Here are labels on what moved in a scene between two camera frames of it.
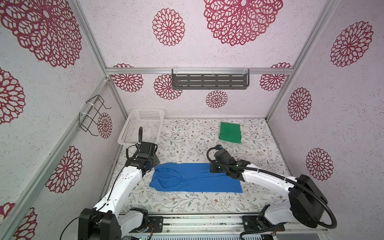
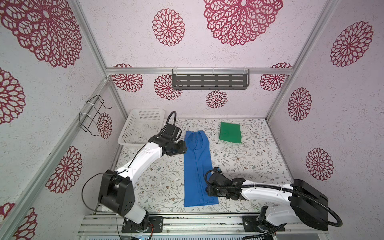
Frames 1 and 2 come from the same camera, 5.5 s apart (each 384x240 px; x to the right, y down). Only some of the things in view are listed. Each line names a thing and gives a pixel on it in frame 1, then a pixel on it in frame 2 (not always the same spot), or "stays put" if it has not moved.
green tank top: [230, 132] stays put
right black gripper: [212, 170] → [209, 192]
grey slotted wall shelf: [226, 78] stays put
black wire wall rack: [88, 120] stays put
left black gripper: [156, 159] → [182, 149]
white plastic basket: [151, 121] stays put
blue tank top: [191, 177] → [197, 164]
